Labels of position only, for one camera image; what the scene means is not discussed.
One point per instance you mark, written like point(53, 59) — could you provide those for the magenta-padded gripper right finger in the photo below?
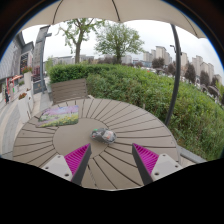
point(164, 166)

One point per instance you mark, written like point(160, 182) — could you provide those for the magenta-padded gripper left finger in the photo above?
point(60, 166)

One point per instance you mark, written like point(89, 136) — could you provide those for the transparent grey computer mouse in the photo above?
point(104, 135)

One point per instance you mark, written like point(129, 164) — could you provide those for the white planter box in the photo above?
point(24, 108)

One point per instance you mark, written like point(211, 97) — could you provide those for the brown slatted chair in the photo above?
point(69, 90)

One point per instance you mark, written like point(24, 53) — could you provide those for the green hedge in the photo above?
point(143, 90)

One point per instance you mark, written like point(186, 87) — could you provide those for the dark curved parasol pole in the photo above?
point(176, 76)

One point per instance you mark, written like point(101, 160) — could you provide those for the tall white flower planter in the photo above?
point(27, 79)

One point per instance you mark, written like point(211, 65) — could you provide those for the far apartment buildings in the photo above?
point(196, 65)

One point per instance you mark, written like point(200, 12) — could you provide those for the grey shop building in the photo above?
point(11, 60)

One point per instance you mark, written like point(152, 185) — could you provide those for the grey sign pylon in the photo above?
point(40, 50)

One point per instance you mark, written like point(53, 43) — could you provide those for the slim sparse tree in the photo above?
point(78, 43)

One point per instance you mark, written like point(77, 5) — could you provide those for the round crowned tree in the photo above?
point(118, 38)

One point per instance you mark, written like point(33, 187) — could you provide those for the beige parasol canopy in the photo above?
point(100, 9)

